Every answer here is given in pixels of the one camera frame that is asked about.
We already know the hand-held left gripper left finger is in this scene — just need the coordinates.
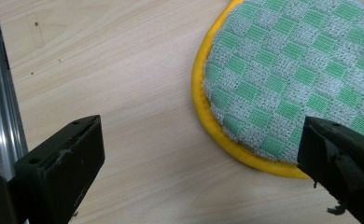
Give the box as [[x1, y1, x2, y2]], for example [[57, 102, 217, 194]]
[[7, 114, 106, 224]]

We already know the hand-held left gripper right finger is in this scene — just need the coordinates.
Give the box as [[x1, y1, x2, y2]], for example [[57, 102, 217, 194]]
[[296, 116, 364, 224]]

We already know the green checkered dishcloth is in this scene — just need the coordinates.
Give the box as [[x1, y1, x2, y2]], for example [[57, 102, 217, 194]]
[[203, 0, 364, 165]]

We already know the green checkered yellow-rimmed cushion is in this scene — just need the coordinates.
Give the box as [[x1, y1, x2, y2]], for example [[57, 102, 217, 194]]
[[190, 0, 364, 180]]

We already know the aluminium frame rail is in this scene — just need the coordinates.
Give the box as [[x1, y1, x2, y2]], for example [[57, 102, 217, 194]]
[[0, 0, 29, 182]]

